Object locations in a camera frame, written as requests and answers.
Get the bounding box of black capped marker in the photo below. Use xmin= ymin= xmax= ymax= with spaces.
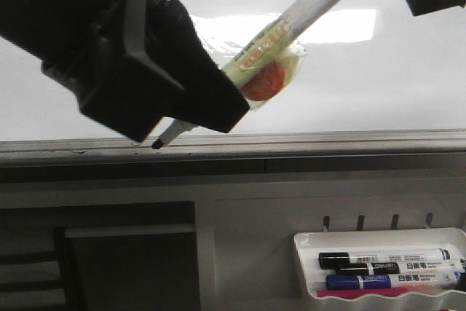
xmin=318 ymin=248 xmax=454 ymax=269
xmin=335 ymin=259 xmax=465 ymax=276

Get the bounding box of black capped marker upper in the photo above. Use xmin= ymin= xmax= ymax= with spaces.
xmin=318 ymin=248 xmax=454 ymax=269

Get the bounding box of black capped marker middle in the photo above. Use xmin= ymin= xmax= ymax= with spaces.
xmin=335 ymin=259 xmax=465 ymax=276

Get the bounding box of white whiteboard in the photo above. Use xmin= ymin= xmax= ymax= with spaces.
xmin=1 ymin=0 xmax=465 ymax=141

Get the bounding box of black whiteboard marker with tape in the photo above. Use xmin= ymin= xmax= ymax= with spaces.
xmin=152 ymin=0 xmax=340 ymax=149

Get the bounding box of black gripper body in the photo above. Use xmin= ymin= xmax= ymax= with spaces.
xmin=1 ymin=0 xmax=183 ymax=142

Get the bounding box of dark square panel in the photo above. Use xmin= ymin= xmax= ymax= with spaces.
xmin=54 ymin=224 xmax=201 ymax=310

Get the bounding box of white plastic marker tray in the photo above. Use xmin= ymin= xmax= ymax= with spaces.
xmin=294 ymin=228 xmax=465 ymax=310

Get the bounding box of grey aluminium whiteboard frame rail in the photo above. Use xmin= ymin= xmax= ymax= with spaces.
xmin=1 ymin=129 xmax=465 ymax=168

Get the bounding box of pink marker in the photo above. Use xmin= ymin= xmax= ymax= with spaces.
xmin=316 ymin=287 xmax=442 ymax=299

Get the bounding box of blue capped whiteboard marker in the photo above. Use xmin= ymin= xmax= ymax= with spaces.
xmin=325 ymin=271 xmax=462 ymax=290

